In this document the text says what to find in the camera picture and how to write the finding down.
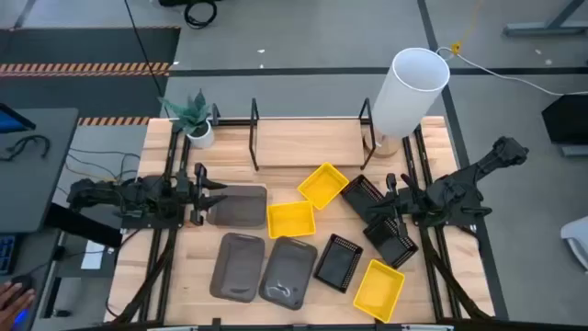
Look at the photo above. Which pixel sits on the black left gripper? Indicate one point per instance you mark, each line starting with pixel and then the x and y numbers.
pixel 188 193

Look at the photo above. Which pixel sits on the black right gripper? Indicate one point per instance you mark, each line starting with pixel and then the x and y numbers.
pixel 404 204

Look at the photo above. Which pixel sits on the black plastic basket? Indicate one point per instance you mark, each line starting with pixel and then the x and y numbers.
pixel 395 250
pixel 337 263
pixel 358 193

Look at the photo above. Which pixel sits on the grey translucent plastic bin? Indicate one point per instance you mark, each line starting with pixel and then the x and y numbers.
pixel 241 209
pixel 288 273
pixel 237 266

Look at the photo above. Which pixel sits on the yellow plastic basket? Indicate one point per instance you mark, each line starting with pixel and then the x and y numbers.
pixel 323 186
pixel 379 290
pixel 290 220

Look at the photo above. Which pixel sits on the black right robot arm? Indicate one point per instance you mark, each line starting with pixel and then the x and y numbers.
pixel 459 193

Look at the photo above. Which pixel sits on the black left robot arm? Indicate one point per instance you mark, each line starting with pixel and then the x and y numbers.
pixel 138 195

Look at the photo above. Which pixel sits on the green plant in white pot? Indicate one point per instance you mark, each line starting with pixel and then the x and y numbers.
pixel 202 138

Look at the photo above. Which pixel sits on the white paper sheet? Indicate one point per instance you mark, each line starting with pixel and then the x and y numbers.
pixel 93 255

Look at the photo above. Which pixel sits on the dark grey desk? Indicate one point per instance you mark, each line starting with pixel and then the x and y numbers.
pixel 37 193

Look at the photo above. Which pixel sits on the black mat with hazard stripes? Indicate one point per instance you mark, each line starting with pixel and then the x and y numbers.
pixel 92 46

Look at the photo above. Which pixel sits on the black box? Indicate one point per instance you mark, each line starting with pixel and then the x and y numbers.
pixel 567 119

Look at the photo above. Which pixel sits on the black computer mouse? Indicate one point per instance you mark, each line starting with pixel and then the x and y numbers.
pixel 22 280

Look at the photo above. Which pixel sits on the computer monitor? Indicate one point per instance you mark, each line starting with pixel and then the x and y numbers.
pixel 14 120

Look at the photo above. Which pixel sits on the black keyboard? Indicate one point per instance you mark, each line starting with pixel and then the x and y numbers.
pixel 6 255

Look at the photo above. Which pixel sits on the person's hand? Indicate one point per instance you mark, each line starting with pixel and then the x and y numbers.
pixel 14 301

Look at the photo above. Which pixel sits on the grey table leg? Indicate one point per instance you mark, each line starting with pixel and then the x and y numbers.
pixel 542 30

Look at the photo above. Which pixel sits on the black aluminium table frame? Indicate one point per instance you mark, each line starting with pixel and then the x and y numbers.
pixel 161 276

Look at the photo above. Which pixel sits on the wooden shelf black metal frame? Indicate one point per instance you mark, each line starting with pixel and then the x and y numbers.
pixel 308 142

